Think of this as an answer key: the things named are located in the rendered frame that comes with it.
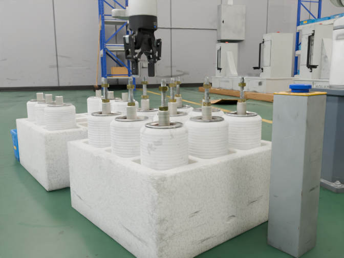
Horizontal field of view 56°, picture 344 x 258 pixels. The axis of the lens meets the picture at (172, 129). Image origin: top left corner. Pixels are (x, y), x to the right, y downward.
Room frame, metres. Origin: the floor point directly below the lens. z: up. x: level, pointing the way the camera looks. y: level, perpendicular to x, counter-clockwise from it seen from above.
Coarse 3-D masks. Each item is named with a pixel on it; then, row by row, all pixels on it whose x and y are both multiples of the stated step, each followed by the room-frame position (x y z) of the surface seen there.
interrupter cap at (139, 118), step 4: (120, 116) 0.74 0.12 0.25; (124, 116) 0.75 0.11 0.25; (140, 116) 0.75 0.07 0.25; (144, 116) 0.74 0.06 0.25; (116, 120) 0.70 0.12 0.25; (120, 120) 0.69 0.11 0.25; (124, 120) 0.68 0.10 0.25; (128, 120) 0.68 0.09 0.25; (132, 120) 0.68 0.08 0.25; (136, 120) 0.69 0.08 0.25; (140, 120) 0.69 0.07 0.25; (144, 120) 0.70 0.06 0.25
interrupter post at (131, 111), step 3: (135, 105) 0.72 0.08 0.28; (126, 108) 0.72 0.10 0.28; (129, 108) 0.71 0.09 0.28; (132, 108) 0.71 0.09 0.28; (135, 108) 0.71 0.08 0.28; (126, 111) 0.72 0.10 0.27; (129, 111) 0.71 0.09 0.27; (132, 111) 0.71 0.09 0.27; (135, 111) 0.71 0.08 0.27; (126, 114) 0.72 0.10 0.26; (129, 114) 0.71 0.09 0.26; (132, 114) 0.71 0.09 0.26; (135, 114) 0.71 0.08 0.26; (129, 117) 0.71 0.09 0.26; (132, 117) 0.71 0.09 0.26; (135, 117) 0.71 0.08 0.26
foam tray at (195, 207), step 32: (96, 160) 0.69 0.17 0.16; (128, 160) 0.63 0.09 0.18; (192, 160) 0.64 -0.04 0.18; (224, 160) 0.63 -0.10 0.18; (256, 160) 0.69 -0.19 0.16; (96, 192) 0.70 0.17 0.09; (128, 192) 0.59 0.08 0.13; (160, 192) 0.53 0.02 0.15; (192, 192) 0.57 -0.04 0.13; (224, 192) 0.63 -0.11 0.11; (256, 192) 0.70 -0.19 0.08; (96, 224) 0.71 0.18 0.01; (128, 224) 0.59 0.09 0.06; (160, 224) 0.52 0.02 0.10; (192, 224) 0.57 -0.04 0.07; (224, 224) 0.63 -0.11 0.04; (256, 224) 0.70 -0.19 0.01; (160, 256) 0.52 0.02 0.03; (192, 256) 0.57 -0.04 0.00
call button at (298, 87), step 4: (292, 84) 0.61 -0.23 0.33; (296, 84) 0.60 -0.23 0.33; (300, 84) 0.60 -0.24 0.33; (304, 84) 0.60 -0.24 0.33; (308, 84) 0.60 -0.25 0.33; (292, 88) 0.61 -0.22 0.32; (296, 88) 0.60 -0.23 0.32; (300, 88) 0.60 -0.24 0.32; (304, 88) 0.60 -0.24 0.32; (308, 88) 0.60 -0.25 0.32; (300, 92) 0.60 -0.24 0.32
